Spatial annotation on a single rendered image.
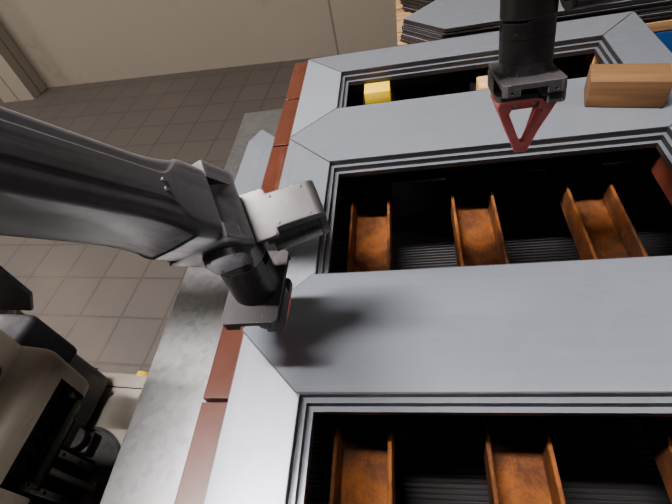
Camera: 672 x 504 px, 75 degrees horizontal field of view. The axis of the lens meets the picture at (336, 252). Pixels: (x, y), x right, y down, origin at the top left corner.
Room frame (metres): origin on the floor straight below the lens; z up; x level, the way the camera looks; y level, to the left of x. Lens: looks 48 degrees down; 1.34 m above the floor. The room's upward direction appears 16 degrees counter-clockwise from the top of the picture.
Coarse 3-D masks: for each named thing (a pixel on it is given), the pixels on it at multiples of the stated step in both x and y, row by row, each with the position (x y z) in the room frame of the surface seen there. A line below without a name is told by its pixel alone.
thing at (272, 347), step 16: (304, 288) 0.40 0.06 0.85; (304, 304) 0.37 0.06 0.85; (288, 320) 0.35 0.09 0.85; (304, 320) 0.34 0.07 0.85; (272, 336) 0.33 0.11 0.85; (288, 336) 0.32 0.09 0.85; (304, 336) 0.32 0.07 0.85; (272, 352) 0.31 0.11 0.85; (288, 352) 0.30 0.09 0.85; (288, 368) 0.28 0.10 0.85
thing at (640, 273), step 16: (656, 256) 0.29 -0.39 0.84; (624, 272) 0.28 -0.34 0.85; (640, 272) 0.28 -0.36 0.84; (656, 272) 0.27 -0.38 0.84; (640, 288) 0.25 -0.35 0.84; (656, 288) 0.25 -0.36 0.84; (640, 304) 0.23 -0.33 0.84; (656, 304) 0.23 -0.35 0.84; (656, 320) 0.21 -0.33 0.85; (656, 336) 0.19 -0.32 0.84; (656, 352) 0.18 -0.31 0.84
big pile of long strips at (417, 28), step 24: (408, 0) 1.33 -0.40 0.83; (432, 0) 1.25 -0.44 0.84; (456, 0) 1.19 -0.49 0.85; (480, 0) 1.15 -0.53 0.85; (624, 0) 0.95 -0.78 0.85; (648, 0) 0.93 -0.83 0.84; (408, 24) 1.16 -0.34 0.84; (432, 24) 1.09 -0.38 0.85; (456, 24) 1.06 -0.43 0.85; (480, 24) 1.03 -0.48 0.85
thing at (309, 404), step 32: (416, 64) 0.94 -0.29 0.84; (448, 64) 0.92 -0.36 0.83; (480, 64) 0.89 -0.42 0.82; (352, 160) 0.66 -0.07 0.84; (384, 160) 0.64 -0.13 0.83; (416, 160) 0.62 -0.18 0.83; (448, 160) 0.60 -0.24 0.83; (480, 160) 0.58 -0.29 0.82; (512, 160) 0.57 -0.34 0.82; (320, 256) 0.46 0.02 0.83; (608, 416) 0.13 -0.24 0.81; (640, 416) 0.13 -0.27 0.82; (288, 480) 0.15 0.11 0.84
